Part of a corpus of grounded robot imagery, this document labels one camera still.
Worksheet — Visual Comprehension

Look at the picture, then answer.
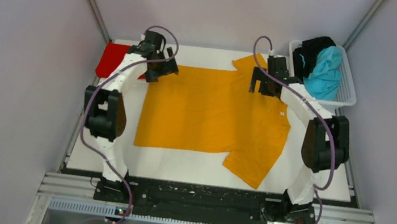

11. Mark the orange t shirt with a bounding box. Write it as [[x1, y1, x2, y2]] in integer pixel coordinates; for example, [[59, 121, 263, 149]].
[[134, 54, 290, 189]]

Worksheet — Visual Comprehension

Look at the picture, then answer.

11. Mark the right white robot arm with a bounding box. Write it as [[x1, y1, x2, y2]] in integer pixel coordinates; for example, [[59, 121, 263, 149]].
[[249, 53, 349, 222]]

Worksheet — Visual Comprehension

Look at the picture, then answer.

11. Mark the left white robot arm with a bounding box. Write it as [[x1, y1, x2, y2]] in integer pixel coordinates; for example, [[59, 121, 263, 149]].
[[79, 30, 179, 203]]

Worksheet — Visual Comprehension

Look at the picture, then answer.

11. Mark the black t shirt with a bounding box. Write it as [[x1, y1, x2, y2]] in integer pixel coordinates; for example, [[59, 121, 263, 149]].
[[293, 36, 336, 80]]

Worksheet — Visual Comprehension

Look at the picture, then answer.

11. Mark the red folded t shirt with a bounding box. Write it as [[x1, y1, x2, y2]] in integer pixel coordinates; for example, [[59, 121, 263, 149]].
[[95, 42, 131, 78]]

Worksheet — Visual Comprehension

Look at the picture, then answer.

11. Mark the cyan t shirt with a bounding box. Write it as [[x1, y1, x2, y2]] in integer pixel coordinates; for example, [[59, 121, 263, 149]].
[[303, 45, 343, 101]]

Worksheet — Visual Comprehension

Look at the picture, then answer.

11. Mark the white plastic basket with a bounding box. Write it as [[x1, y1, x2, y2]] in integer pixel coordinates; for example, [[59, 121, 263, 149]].
[[288, 40, 357, 112]]

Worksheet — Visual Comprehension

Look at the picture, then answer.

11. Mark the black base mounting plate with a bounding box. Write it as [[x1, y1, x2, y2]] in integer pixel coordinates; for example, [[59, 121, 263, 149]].
[[93, 176, 315, 224]]

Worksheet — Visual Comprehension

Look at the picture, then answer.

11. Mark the right aluminium frame post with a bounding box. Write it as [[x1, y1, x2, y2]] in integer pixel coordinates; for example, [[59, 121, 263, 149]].
[[343, 0, 389, 50]]

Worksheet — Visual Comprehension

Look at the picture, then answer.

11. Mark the white slotted cable duct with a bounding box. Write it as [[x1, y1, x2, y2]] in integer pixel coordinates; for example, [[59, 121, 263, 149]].
[[48, 197, 210, 224]]

